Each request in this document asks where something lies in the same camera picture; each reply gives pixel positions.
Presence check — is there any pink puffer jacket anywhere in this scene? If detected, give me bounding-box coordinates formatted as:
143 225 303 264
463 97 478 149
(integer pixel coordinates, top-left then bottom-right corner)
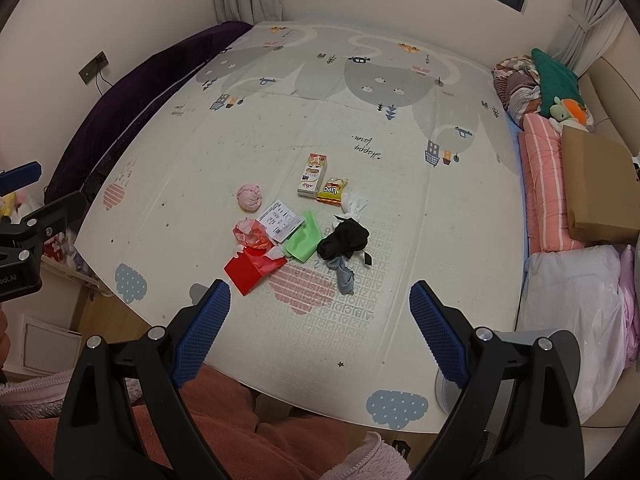
618 245 639 368

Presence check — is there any beige headboard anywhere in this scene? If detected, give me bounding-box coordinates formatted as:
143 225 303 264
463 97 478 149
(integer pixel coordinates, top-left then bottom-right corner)
579 18 639 157

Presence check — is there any pink striped folded blanket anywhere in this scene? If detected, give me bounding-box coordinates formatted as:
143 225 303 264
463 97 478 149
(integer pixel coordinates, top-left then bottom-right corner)
518 113 586 254

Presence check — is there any patterned folded blanket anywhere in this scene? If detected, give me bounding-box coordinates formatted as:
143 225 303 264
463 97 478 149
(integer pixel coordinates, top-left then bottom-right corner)
491 55 541 127

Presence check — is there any red plastic bag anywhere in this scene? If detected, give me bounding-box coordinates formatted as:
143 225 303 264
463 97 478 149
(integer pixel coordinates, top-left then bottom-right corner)
232 218 274 252

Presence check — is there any white milk carton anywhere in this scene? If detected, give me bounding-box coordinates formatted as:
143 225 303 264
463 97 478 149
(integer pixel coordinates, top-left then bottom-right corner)
296 153 328 198

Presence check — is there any orange green plush toy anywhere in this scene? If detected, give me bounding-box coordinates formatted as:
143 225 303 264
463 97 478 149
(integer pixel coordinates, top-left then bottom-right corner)
549 96 588 126

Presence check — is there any white paper receipt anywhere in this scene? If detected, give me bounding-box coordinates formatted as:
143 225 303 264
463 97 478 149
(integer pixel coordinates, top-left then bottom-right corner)
258 200 305 244

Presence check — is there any purple bed sheet edge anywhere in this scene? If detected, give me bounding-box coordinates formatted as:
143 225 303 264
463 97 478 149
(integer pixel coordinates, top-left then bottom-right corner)
43 21 252 204

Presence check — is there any grey sock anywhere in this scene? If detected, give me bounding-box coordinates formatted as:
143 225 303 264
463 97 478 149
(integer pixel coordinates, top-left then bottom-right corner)
326 256 355 296

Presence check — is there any yellow snack packet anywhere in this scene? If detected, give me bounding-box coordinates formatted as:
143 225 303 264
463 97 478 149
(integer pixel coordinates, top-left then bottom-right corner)
316 178 348 206

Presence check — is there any curtain by headboard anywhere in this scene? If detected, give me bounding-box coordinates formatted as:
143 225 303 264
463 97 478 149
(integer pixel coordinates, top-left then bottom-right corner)
547 0 627 77

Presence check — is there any black cloth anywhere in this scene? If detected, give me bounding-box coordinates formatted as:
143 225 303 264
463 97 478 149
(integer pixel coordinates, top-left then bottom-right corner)
317 218 370 261

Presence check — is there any red paper piece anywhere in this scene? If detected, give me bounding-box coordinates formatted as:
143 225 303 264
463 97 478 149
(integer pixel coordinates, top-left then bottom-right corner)
224 246 288 296

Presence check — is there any crumpled white tissue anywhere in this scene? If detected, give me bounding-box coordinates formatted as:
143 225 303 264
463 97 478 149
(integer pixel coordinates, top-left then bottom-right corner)
341 191 368 220

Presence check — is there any large white plastic bag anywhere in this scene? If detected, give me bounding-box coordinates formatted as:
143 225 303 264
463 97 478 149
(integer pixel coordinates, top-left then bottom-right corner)
518 245 626 422

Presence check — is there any patterned foam play mat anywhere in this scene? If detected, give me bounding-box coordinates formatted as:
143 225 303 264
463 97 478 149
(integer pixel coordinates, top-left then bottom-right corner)
76 22 524 432

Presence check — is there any brown paper bag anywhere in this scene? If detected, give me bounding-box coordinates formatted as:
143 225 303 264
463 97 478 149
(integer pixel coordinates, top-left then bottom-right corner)
561 127 639 244

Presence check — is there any wall socket left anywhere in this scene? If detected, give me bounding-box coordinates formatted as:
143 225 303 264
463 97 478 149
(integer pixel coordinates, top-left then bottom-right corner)
79 51 108 84

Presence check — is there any pink sock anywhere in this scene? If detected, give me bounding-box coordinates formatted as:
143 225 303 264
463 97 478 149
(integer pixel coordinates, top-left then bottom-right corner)
236 183 262 212

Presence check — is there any green knitted cloth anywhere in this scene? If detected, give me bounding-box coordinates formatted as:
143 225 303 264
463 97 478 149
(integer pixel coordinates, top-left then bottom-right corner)
530 48 585 118

